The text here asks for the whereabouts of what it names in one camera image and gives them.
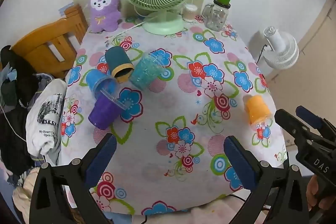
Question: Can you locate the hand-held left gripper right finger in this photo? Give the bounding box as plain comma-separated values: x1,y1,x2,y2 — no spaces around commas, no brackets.
223,135,310,224

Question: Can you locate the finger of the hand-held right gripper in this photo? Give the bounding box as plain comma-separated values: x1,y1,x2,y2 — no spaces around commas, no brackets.
274,109,315,141
296,106,336,147

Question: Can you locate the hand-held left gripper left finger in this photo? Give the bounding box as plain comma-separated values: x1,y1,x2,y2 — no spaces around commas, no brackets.
29,133,117,224

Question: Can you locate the orange cup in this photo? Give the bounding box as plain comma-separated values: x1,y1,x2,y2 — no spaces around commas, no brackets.
245,94,274,133

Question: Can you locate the purple cup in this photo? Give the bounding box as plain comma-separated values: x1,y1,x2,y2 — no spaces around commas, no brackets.
88,89,129,130

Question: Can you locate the blue cup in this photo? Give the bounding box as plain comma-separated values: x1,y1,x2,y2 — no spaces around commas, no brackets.
86,69,119,96

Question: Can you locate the teal glitter cup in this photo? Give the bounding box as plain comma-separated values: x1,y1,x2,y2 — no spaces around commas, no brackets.
130,52,165,91

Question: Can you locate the dark teal cup yellow rim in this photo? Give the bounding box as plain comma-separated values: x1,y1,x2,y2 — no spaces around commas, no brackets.
104,46,135,83

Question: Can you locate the person's right hand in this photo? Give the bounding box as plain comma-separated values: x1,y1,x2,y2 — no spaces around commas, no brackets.
306,175,336,212

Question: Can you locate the beige door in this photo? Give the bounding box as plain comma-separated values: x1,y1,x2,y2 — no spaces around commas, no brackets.
297,0,336,121

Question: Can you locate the white printed t-shirt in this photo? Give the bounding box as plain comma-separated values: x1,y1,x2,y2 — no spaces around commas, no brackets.
25,79,68,162

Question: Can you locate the white fan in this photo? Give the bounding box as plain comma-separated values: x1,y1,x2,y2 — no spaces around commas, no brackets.
262,26,300,70

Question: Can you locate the floral tablecloth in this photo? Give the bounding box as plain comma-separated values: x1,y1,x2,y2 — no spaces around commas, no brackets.
60,14,288,215

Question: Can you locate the cream cloth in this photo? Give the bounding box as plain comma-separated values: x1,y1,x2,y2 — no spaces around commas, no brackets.
12,168,36,224

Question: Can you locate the dark clothing pile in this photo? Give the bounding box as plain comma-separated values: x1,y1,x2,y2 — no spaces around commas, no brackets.
0,46,54,176

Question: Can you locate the wooden chair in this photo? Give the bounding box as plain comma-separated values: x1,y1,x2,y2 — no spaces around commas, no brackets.
12,4,89,79

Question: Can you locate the glass jar mug green lid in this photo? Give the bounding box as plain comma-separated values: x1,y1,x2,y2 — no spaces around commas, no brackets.
202,0,232,32

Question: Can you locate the purple plush toy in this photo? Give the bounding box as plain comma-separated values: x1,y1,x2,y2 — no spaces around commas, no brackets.
88,0,122,34

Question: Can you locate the small white round container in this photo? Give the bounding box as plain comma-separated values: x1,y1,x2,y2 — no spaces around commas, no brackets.
183,4,198,22

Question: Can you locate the black fan cable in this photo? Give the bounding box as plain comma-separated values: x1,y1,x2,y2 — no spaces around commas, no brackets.
255,43,269,65

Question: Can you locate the thin white cable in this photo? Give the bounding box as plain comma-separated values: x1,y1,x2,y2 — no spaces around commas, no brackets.
0,103,27,144

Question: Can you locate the white fan cable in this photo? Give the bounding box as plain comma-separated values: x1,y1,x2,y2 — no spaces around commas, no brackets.
115,20,148,36

